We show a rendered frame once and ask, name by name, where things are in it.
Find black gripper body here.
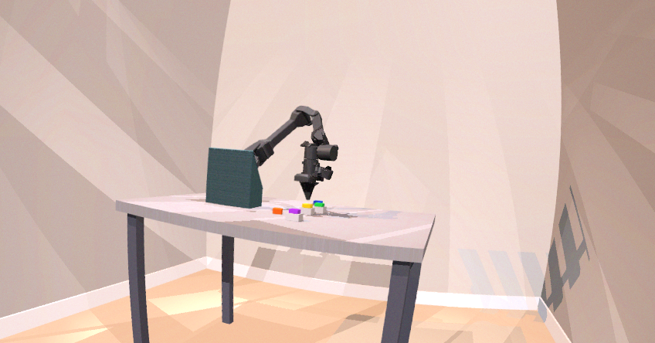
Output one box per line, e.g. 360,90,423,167
294,159,324,183

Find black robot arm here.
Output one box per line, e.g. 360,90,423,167
244,106,339,180

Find purple button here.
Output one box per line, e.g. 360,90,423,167
285,209,304,222

